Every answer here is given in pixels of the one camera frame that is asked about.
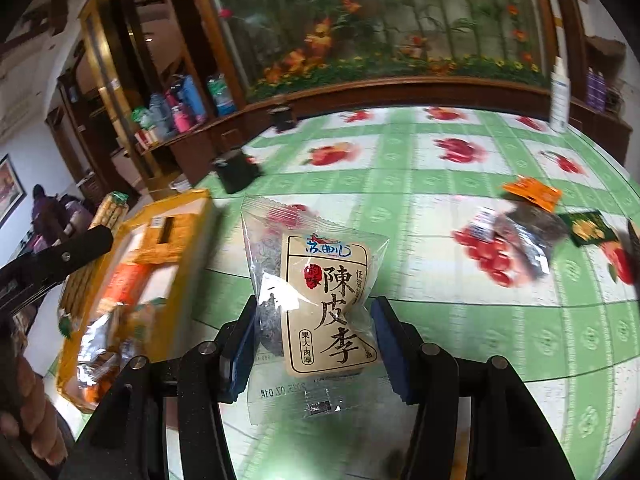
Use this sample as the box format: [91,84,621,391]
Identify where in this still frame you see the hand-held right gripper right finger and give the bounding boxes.
[369,296,576,480]

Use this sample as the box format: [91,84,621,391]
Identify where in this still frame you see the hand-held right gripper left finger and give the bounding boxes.
[57,296,258,480]

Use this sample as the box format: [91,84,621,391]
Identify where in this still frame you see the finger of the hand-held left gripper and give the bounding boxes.
[0,225,115,313]

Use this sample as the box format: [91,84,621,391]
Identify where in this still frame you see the orange cracker packet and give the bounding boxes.
[95,260,153,313]

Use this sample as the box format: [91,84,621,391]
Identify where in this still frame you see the clear plum snack packet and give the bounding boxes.
[240,195,393,426]

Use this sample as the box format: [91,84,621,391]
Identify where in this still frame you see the yellow snack packet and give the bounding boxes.
[131,212,188,265]

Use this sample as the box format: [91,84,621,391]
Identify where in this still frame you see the person's left hand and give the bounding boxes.
[0,355,68,466]

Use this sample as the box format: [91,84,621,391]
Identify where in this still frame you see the green floral tablecloth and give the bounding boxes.
[165,105,640,480]

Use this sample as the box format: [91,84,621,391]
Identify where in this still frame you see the stick biscuit packet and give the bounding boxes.
[57,191,132,341]

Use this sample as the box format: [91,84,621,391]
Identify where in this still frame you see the green-trimmed snack packet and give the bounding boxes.
[125,297,168,356]

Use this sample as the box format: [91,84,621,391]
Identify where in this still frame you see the silver and orange packet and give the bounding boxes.
[75,320,131,406]

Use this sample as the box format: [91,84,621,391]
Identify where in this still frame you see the red and white boxes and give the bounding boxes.
[135,127,161,153]

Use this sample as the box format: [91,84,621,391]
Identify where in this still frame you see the red and blue packet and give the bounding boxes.
[467,207,516,246]

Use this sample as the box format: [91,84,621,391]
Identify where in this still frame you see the green bag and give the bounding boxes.
[131,106,156,131]

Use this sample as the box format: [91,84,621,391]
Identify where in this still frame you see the grey-blue thermos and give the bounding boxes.
[149,92,173,141]

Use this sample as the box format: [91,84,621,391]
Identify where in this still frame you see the small black device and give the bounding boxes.
[210,147,263,195]
[267,102,298,133]

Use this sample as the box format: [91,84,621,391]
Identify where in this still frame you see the pink bottle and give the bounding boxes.
[170,91,190,133]

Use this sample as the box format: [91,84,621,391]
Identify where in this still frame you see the dark silver packet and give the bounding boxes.
[502,202,571,278]

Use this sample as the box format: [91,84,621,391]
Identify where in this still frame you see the blue thermos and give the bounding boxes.
[182,75,206,123]

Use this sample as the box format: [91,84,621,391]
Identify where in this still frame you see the small orange packet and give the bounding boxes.
[501,176,561,213]

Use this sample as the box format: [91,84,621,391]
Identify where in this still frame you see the dark green packet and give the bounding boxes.
[557,210,621,248]

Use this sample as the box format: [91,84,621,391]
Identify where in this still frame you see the white bottle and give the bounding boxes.
[549,55,571,135]

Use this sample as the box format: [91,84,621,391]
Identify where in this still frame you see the purple bottle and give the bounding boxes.
[585,67,608,113]

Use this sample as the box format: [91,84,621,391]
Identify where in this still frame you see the glass flower display case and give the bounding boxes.
[185,0,556,103]

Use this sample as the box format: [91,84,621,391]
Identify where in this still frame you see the framed wall picture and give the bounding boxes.
[0,154,27,228]

